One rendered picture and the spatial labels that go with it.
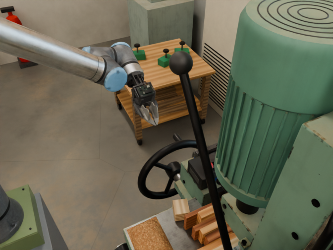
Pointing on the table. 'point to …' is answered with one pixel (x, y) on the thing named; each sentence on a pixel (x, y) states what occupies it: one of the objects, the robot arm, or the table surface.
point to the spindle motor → (273, 92)
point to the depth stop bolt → (244, 244)
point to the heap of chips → (149, 236)
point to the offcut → (180, 209)
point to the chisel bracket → (240, 218)
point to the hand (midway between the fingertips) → (154, 123)
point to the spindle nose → (246, 209)
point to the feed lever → (184, 68)
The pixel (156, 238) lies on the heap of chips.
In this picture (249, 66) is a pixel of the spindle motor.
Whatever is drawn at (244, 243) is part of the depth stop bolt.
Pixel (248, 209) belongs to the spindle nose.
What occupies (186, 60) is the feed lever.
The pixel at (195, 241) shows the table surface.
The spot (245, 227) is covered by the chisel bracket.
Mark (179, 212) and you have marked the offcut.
